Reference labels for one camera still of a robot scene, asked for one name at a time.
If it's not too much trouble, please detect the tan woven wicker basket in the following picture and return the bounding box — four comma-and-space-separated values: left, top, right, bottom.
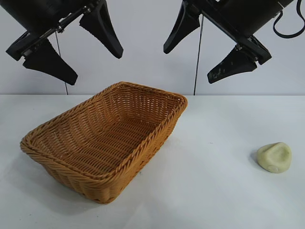
20, 81, 188, 204

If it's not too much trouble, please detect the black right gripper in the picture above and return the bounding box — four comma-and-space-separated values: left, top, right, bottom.
163, 0, 293, 84

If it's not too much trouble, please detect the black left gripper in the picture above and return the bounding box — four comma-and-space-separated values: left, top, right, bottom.
0, 0, 124, 85

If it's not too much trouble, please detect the pale yellow egg yolk pastry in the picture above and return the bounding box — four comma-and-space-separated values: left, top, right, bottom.
256, 142, 293, 173

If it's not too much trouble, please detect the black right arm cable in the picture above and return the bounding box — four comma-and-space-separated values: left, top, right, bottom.
272, 0, 304, 39

